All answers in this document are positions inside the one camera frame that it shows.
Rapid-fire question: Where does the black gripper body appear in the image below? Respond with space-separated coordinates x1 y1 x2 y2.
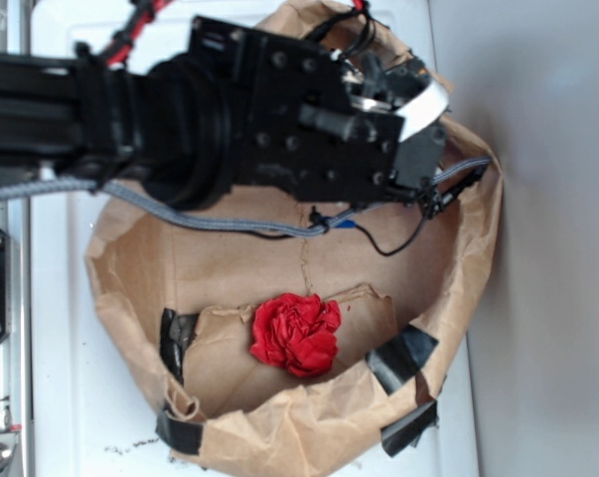
189 17 403 204

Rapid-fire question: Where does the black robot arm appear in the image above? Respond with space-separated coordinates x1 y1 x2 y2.
0 18 411 210

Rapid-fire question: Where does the red crumpled paper ball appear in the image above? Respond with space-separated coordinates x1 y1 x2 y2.
250 293 342 379

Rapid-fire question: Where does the brown paper bag tray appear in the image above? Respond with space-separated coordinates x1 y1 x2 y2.
83 0 505 477

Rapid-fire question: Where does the black tape strip left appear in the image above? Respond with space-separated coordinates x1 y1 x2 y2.
156 308 204 456

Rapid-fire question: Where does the black tape strip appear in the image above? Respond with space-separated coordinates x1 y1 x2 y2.
156 308 204 456
365 325 439 457

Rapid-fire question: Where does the black tape strip right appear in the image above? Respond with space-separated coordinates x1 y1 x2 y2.
365 325 439 457

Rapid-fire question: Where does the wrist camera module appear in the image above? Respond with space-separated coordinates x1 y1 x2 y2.
344 51 449 195

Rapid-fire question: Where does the red cable bundle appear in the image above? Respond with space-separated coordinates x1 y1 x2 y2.
102 0 174 69

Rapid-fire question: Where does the aluminium extrusion rail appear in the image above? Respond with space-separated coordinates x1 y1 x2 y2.
0 0 35 477

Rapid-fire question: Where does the grey braided cable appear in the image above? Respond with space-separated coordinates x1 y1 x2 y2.
0 156 494 238

